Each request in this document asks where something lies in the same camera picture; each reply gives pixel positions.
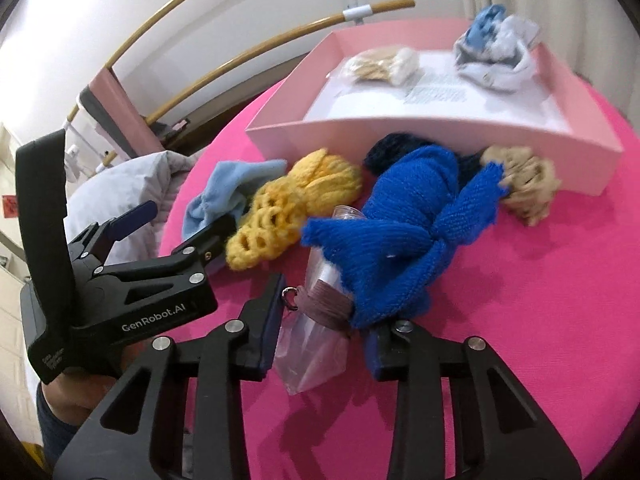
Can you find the red sticker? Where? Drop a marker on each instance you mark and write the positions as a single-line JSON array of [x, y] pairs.
[[10, 205]]

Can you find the beige and white knitted cloth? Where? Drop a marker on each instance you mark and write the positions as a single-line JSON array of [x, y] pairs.
[[372, 65]]

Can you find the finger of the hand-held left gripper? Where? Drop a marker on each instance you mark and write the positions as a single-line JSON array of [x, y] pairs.
[[137, 212], [202, 244]]

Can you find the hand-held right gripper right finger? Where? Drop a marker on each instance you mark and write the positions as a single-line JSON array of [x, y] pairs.
[[376, 357]]

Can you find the light blue cloth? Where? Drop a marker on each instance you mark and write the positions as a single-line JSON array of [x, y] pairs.
[[220, 185]]

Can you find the white and blue socks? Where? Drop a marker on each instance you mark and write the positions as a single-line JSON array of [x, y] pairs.
[[500, 60]]

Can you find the brown knitted band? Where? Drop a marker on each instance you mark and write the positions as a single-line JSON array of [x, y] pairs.
[[325, 302]]

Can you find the grey white pillow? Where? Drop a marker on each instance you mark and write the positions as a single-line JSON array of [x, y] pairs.
[[135, 180]]

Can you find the person's left forearm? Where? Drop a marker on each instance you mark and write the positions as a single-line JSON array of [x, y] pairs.
[[52, 435]]

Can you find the yellow knitted cloth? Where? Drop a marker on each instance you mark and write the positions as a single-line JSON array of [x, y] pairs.
[[290, 200]]

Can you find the person's left hand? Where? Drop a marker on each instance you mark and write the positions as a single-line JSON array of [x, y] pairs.
[[80, 392]]

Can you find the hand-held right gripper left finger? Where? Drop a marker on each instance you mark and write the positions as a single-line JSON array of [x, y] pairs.
[[272, 327]]

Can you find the navy knitted cloth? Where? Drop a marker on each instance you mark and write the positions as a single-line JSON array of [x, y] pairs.
[[390, 147]]

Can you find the blue knitted cloth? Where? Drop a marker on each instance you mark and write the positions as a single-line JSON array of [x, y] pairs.
[[400, 230]]

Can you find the pink panel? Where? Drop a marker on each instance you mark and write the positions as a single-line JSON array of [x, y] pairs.
[[120, 110]]

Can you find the curved wooden rail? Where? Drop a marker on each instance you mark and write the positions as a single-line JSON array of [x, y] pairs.
[[165, 5], [280, 35]]

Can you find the pink box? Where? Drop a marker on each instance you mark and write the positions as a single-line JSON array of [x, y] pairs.
[[400, 135]]

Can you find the clear plastic bag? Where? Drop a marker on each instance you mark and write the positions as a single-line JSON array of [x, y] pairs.
[[310, 360]]

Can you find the pink blanket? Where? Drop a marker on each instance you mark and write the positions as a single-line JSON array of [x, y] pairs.
[[525, 285]]

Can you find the white printed paper sheet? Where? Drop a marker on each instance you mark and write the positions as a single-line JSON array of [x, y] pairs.
[[380, 100]]

